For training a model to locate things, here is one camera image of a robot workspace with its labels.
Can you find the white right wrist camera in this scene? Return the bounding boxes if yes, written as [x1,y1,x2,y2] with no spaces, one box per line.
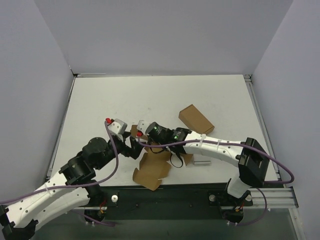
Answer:
[136,120,151,137]

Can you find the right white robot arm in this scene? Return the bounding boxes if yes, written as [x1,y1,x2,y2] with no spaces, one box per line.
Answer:
[137,120,270,199]

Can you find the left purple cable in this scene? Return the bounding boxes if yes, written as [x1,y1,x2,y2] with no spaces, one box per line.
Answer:
[0,122,121,227]

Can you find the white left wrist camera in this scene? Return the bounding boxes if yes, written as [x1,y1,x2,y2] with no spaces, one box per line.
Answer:
[104,118,128,140]

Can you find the folded brown cardboard box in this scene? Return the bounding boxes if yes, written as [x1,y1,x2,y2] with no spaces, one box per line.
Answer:
[178,104,215,134]

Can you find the grey metal block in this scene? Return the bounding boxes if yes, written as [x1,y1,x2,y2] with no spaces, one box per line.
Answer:
[193,160,212,166]

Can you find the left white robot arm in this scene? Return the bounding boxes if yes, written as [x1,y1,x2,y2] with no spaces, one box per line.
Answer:
[0,132,143,240]

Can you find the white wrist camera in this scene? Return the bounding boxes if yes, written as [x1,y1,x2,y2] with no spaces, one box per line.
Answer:
[136,120,151,137]
[104,118,128,140]

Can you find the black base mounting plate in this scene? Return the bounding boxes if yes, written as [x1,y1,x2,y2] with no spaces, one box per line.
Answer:
[84,183,253,221]

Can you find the aluminium frame rail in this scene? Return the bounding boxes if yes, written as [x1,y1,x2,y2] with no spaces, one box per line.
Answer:
[243,74,299,209]

